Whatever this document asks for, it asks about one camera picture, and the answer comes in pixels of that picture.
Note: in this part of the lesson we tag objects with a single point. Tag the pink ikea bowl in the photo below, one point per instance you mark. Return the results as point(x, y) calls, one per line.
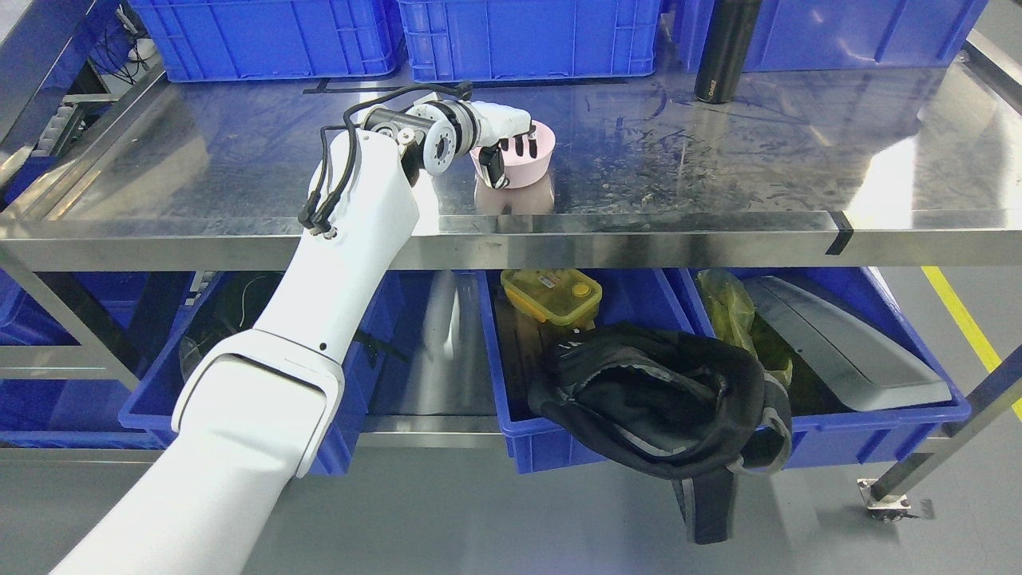
point(517, 161)

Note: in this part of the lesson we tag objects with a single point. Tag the blue crate top right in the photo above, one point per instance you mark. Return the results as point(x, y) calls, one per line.
point(838, 35)

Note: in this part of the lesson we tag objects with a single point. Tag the blue bin lower middle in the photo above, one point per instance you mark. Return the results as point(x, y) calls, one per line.
point(647, 297)

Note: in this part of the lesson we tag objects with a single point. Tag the stainless steel table frame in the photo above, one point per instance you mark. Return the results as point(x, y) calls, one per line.
point(805, 169)

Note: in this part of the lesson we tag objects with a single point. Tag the blue bin lower left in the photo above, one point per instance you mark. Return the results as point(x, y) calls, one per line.
point(151, 405)

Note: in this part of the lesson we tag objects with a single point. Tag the blue crate top left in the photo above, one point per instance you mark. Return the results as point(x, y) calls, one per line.
point(273, 40)

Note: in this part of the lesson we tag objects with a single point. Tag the blue crate top middle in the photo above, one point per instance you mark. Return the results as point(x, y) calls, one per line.
point(529, 40)

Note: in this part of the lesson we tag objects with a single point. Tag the grey plastic panel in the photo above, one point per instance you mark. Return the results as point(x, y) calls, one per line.
point(863, 368)

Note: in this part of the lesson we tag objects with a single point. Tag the blue bin lower right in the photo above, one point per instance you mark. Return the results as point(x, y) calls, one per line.
point(826, 433)

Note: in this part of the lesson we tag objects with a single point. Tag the blue crate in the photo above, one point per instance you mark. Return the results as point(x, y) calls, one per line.
point(529, 40)
point(273, 40)
point(838, 35)

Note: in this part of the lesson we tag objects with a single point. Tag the black backpack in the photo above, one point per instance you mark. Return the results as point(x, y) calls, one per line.
point(686, 408)

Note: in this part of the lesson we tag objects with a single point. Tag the black thermos bottle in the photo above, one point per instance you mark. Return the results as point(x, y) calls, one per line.
point(728, 38)

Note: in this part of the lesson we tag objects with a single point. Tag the blue bin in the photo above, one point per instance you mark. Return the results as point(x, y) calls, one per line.
point(151, 405)
point(826, 433)
point(647, 297)

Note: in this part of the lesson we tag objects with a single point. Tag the yellow lunch box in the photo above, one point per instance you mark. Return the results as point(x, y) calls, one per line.
point(564, 297)

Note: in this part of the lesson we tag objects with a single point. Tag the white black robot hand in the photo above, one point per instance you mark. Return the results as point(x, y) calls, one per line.
point(496, 123)

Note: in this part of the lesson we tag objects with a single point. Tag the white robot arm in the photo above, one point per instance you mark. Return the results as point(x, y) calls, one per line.
point(254, 412)

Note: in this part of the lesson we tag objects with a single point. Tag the yellow green plastic bag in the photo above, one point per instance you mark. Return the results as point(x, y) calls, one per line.
point(735, 320)

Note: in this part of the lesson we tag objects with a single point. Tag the black round robot vacuum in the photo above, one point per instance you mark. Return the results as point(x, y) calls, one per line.
point(234, 306)

